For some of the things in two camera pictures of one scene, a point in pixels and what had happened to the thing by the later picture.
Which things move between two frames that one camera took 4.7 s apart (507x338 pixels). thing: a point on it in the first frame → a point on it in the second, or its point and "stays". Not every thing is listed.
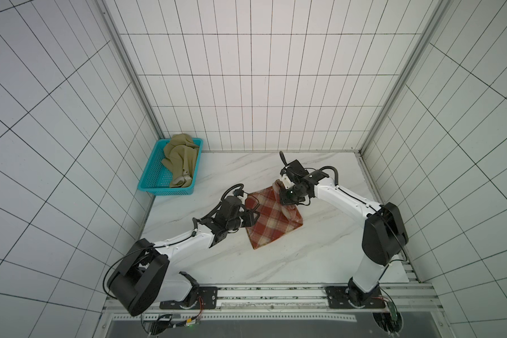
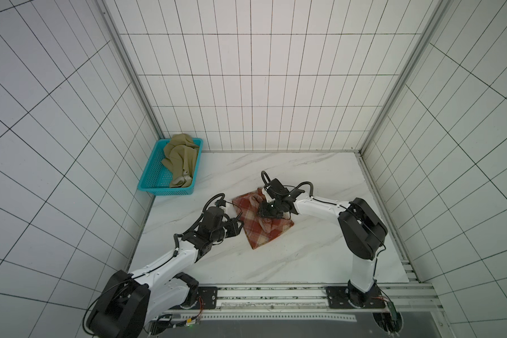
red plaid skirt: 274,219 stays
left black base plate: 202,298 stays
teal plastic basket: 155,178 stays
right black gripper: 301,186 → 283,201
